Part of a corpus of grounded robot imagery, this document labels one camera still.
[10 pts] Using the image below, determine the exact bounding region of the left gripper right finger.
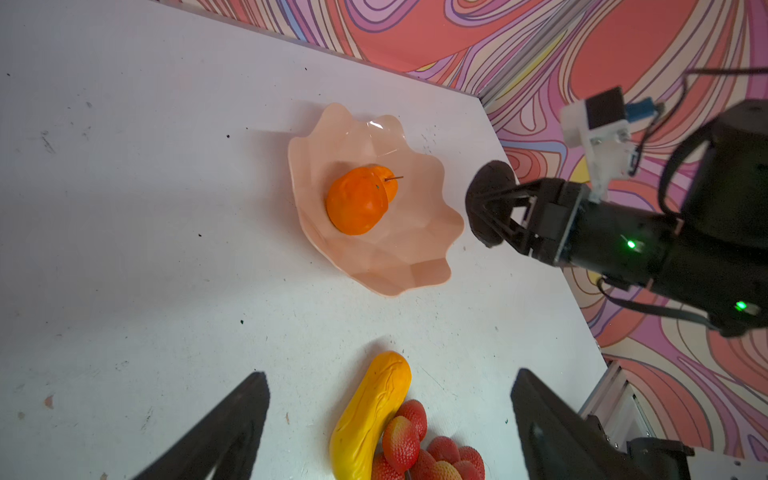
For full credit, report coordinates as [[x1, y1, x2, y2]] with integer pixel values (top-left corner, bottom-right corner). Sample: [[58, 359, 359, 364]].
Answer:
[[510, 368, 636, 480]]

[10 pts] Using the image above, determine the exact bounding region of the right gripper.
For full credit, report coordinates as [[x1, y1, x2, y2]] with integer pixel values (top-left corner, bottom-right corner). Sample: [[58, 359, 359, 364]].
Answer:
[[473, 178, 677, 282]]

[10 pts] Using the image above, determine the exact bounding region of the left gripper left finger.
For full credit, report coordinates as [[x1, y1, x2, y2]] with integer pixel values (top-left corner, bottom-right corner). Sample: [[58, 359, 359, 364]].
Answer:
[[137, 372, 270, 479]]

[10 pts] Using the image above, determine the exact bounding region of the dark fake avocado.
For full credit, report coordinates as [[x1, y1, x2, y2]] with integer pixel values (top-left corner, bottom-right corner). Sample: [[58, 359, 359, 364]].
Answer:
[[465, 160, 516, 248]]

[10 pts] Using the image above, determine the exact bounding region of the yellow fake banana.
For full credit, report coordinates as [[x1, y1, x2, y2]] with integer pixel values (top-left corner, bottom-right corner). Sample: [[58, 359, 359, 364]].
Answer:
[[329, 351, 412, 479]]

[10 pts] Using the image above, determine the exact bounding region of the small orange fake fruit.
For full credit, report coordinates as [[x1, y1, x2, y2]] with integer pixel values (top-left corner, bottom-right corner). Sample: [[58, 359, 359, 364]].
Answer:
[[369, 165, 402, 203]]

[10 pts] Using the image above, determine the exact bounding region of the red fake grape bunch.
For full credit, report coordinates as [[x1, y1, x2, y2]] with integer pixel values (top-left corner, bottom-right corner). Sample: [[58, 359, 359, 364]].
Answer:
[[370, 400, 486, 480]]

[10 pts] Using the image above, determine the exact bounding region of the large orange fake tangerine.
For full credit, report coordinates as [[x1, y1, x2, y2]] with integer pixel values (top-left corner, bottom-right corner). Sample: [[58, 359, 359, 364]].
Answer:
[[325, 167, 389, 236]]

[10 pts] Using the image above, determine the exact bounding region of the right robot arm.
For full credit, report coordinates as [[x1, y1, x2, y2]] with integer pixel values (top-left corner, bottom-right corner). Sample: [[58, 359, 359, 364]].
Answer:
[[465, 99, 767, 337]]

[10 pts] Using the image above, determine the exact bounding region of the pink scalloped fruit bowl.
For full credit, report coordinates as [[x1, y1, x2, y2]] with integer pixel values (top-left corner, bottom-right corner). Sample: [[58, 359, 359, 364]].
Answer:
[[287, 103, 464, 297]]

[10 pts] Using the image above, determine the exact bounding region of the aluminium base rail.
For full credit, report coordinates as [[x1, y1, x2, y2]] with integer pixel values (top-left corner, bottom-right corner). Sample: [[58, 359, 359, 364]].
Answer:
[[579, 362, 767, 479]]

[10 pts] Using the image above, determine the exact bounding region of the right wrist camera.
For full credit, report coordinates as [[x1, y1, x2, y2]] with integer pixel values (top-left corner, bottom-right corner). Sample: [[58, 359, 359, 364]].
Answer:
[[560, 86, 658, 203]]

